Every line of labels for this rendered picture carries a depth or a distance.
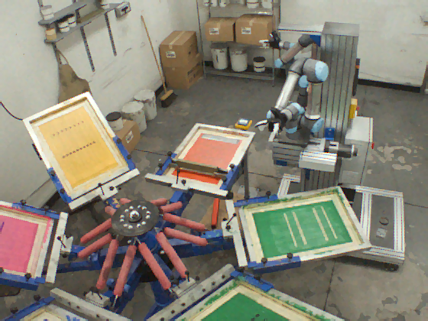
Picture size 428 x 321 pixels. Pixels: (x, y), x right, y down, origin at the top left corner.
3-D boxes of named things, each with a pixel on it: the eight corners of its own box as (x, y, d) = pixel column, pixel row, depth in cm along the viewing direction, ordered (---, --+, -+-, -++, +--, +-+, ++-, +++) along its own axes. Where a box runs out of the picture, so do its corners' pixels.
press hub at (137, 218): (162, 293, 326) (124, 184, 241) (201, 306, 313) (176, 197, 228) (141, 330, 299) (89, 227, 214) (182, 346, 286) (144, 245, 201)
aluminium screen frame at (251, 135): (196, 126, 357) (196, 123, 355) (255, 136, 337) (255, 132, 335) (157, 179, 302) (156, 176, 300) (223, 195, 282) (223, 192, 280)
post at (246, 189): (241, 185, 426) (236, 115, 366) (259, 189, 419) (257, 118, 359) (234, 198, 411) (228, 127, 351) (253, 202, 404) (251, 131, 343)
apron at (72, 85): (95, 115, 471) (72, 39, 405) (100, 116, 468) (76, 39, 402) (69, 139, 434) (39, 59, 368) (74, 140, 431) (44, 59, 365)
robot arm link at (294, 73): (292, 51, 244) (263, 118, 249) (306, 55, 238) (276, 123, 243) (299, 57, 253) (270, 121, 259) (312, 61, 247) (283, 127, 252)
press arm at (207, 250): (323, 227, 260) (324, 222, 257) (325, 233, 256) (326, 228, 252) (150, 256, 254) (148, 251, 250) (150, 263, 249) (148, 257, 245)
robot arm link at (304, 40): (313, 41, 274) (279, 72, 316) (321, 37, 280) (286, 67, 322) (304, 29, 274) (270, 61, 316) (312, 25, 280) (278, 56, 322)
